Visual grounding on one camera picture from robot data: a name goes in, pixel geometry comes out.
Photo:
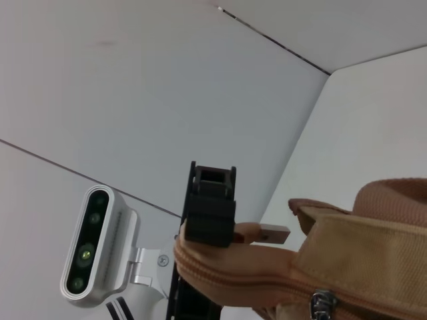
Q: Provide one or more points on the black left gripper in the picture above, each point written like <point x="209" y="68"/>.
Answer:
<point x="190" y="303"/>

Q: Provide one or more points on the silver metal zipper pull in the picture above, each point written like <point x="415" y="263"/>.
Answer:
<point x="322" y="303"/>

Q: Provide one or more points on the khaki canvas food bag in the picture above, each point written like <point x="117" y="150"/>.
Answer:
<point x="367" y="250"/>

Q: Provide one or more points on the silver camera mount bracket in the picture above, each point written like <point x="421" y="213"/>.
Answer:
<point x="146" y="263"/>

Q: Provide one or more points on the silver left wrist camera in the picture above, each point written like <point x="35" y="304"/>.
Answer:
<point x="93" y="246"/>

